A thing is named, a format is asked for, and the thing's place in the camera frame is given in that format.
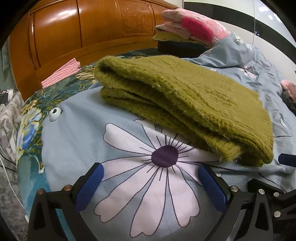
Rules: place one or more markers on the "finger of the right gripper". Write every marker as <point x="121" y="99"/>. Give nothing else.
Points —
<point x="287" y="159"/>

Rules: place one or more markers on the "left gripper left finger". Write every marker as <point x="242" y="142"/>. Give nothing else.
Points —
<point x="44" y="223"/>

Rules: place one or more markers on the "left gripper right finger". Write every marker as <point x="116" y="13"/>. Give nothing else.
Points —
<point x="230" y="200"/>

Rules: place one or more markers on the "olive green knitted sweater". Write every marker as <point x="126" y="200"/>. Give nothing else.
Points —
<point x="210" y="110"/>

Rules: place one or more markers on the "pink folded clothes stack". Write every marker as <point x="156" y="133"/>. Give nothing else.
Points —
<point x="192" y="26"/>

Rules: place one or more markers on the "grey floral fabric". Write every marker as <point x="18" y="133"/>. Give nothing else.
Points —
<point x="14" y="225"/>

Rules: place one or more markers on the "teal floral bed sheet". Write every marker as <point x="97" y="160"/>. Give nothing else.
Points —
<point x="89" y="130"/>

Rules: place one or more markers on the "dark grey garment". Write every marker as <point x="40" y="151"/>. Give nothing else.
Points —
<point x="288" y="101"/>

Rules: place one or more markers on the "pink fluffy garment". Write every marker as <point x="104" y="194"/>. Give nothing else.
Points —
<point x="290" y="88"/>

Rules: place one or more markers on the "light blue floral duvet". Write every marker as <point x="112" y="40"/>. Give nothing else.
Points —
<point x="191" y="214"/>

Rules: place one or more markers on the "white round button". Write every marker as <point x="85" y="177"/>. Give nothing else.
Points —
<point x="54" y="114"/>

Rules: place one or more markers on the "pink ribbed cloth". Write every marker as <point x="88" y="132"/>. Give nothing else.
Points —
<point x="68" y="69"/>

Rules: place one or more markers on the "wooden headboard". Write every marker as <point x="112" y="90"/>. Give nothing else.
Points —
<point x="53" y="32"/>

